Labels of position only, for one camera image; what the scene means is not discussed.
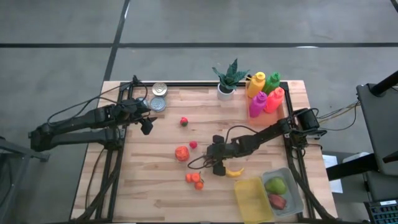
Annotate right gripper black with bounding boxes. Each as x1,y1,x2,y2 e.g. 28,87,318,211
206,134,239,177

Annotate grey plastic bin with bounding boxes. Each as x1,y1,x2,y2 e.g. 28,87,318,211
261,167,305,218

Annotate translucent orange bin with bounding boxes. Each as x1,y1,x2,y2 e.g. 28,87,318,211
245,81,287,128

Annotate black table frame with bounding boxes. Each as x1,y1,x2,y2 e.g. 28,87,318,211
70,80,338,224

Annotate large yellow squeeze bottle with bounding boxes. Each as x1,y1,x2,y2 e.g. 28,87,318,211
247,71,267,100

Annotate green squeeze bottle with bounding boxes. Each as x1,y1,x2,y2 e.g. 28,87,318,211
262,71,282,96

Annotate dark red toy apple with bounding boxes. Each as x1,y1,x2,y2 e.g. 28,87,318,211
267,193,288,211

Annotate translucent yellow bin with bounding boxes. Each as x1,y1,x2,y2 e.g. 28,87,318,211
233,177,275,224

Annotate green toy pear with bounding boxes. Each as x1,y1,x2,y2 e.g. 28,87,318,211
264,176,289,196

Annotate grey metal stand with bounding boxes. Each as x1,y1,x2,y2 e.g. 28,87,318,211
0,136,50,220

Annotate yellow toy banana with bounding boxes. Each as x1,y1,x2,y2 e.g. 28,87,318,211
225,167,246,179

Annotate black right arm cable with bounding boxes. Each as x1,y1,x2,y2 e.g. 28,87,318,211
186,124,259,170

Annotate magenta squeeze bottle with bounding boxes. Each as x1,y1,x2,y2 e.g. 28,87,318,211
248,91,269,119

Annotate dark grey equipment cart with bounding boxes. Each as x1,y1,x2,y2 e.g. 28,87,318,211
326,70,398,202

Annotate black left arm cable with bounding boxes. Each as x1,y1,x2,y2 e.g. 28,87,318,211
46,74,149,126

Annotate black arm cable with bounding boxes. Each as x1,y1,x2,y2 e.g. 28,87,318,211
186,124,259,170
46,74,149,126

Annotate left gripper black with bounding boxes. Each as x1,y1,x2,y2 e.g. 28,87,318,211
123,98,158,136

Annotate backlit keyboard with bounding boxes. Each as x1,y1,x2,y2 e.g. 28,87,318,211
363,198,398,224

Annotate tin can gold lid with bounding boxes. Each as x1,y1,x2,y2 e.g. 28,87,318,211
151,82,169,98

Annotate white paper sheet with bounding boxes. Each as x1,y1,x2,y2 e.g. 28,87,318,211
322,154,343,194

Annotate bundle of coloured wires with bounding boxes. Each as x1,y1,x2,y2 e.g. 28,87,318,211
317,99,359,125

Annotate neon red squeeze bottle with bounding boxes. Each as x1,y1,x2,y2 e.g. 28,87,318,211
264,86,286,114

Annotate snake plant in white pot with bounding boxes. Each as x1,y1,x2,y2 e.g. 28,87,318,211
212,58,250,102

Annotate orange toy bell pepper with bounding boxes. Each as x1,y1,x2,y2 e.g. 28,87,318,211
174,146,190,162

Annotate small orange carrots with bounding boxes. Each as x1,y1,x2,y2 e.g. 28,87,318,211
185,172,205,191

